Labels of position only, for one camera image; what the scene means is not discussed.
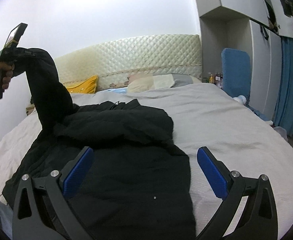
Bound cream beige pillow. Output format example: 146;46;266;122
127;74;175;93

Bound wooden nightstand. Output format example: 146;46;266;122
25;103;35;116

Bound yellow pillow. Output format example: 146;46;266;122
64;75;98;94

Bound black puffer jacket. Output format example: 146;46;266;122
2;48;196;239

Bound light grey bed cover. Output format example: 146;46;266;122
0;82;293;240

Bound blue curtain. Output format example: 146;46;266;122
273;37;293;136

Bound cream quilted headboard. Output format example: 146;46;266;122
54;34;203;91

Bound grey wardrobe cabinet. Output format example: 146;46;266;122
196;0;293;119

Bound bottles on side table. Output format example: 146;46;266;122
202;72;223;89

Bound light blue bed sheet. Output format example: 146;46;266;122
96;87;127;94

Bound grey pillow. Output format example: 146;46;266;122
172;74;201;87

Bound blue jeans leg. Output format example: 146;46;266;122
0;202;13;239

